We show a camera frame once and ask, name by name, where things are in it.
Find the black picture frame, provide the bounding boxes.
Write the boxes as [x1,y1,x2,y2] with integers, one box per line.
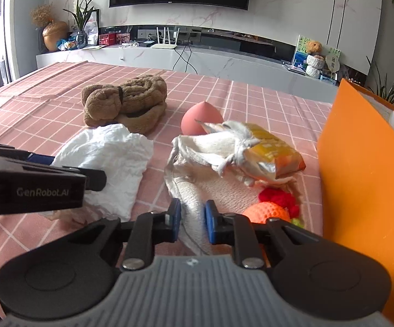
[81,8,101,46]

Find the white marble television console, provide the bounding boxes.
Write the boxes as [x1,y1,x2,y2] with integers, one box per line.
[36,43,341,104]

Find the black cable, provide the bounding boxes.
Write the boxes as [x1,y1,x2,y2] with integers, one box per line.
[172,44,198,74]

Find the pale pink towel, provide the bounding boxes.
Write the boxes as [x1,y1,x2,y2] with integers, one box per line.
[164,133,303,256]

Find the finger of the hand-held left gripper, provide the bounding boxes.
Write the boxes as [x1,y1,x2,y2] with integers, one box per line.
[0,141,56,171]
[62,166,108,192]

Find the blue and green painting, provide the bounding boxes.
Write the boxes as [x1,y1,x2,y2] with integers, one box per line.
[292,36,341,73]

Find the flat books stack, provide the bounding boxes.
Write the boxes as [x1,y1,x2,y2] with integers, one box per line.
[282,62,307,73]

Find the long-leaf potted plant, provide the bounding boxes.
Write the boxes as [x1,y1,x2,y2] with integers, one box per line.
[365,56,394,110]

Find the pink egg-shaped sponge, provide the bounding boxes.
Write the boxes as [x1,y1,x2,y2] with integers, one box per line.
[181,101,224,136]

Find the orange cardboard box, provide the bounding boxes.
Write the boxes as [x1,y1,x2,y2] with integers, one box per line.
[317,78,394,327]

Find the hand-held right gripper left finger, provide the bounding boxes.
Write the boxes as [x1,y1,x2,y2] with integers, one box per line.
[78,198,183,270]

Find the potted plant in glass vase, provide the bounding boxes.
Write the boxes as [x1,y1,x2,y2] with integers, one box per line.
[63,0,104,50]

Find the white router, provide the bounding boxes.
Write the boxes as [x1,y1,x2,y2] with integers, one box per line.
[150,26,179,49]

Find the gold vase with dried flowers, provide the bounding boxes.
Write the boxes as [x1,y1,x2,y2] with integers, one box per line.
[30,3,69,52]

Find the small teddy bear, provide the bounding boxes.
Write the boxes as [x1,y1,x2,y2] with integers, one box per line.
[305,40,323,57]

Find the round white paddle fan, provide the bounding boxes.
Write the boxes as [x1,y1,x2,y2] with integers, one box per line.
[326,55,341,81]

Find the orange crochet toy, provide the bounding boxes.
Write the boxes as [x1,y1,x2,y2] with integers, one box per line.
[241,188,304,229]

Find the yellow snack packet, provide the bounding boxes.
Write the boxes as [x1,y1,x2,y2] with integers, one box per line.
[202,121,305,186]

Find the pink checkered tablecloth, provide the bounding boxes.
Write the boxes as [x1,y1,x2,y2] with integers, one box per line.
[0,60,335,314]

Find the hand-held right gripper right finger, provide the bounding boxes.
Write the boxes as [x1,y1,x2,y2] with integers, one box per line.
[205,200,317,269]

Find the red boxes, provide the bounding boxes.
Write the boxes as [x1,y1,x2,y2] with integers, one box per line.
[98,32,131,46]

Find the brown plush toy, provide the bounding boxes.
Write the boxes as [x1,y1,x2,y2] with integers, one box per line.
[81,75,168,135]

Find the white cloth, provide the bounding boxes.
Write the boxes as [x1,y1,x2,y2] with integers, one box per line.
[40,123,154,222]

